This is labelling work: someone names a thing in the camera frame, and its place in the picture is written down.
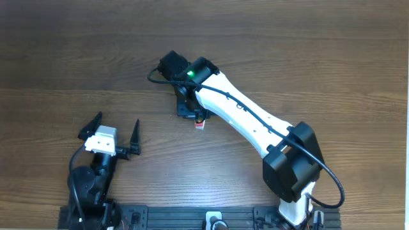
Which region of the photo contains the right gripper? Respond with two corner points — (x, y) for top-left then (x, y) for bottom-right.
(174, 85), (212, 121)

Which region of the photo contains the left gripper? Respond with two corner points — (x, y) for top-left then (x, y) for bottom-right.
(77, 111), (143, 162)

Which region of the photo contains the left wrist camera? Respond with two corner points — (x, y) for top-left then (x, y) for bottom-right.
(84, 125), (118, 157)

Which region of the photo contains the mounting rail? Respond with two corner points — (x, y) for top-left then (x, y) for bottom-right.
(58, 204), (342, 230)

